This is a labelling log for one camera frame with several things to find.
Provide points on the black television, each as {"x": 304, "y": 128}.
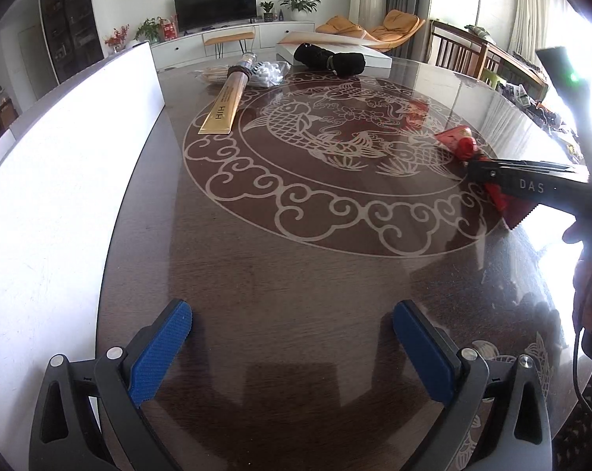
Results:
{"x": 199, "y": 14}

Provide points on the red packet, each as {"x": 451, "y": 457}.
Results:
{"x": 484, "y": 171}

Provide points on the green potted plant left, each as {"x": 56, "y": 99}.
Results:
{"x": 150, "y": 30}

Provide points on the red flower vase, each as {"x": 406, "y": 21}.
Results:
{"x": 118, "y": 39}

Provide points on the wooden chair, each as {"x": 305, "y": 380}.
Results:
{"x": 455, "y": 49}

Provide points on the cotton swabs plastic bag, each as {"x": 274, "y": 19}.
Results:
{"x": 268, "y": 74}

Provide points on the green potted plant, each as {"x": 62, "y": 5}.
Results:
{"x": 150, "y": 30}
{"x": 300, "y": 9}

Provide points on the white storage box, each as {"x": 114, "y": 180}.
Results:
{"x": 61, "y": 189}

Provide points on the black gloves pair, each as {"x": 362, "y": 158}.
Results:
{"x": 344, "y": 65}

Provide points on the wooden bench stool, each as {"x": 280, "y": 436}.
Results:
{"x": 228, "y": 44}

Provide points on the green potted plant right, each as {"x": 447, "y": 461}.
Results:
{"x": 300, "y": 9}

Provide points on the gold tube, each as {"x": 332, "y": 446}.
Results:
{"x": 220, "y": 119}

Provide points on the small potted plant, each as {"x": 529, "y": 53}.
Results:
{"x": 268, "y": 8}

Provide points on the orange lounge chair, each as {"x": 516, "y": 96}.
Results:
{"x": 396, "y": 30}

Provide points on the white tv cabinet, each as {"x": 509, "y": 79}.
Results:
{"x": 189, "y": 49}

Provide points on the black display cabinet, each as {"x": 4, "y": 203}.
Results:
{"x": 71, "y": 36}

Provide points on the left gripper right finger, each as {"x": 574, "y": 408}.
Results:
{"x": 516, "y": 435}

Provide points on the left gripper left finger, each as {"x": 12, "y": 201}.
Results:
{"x": 65, "y": 434}

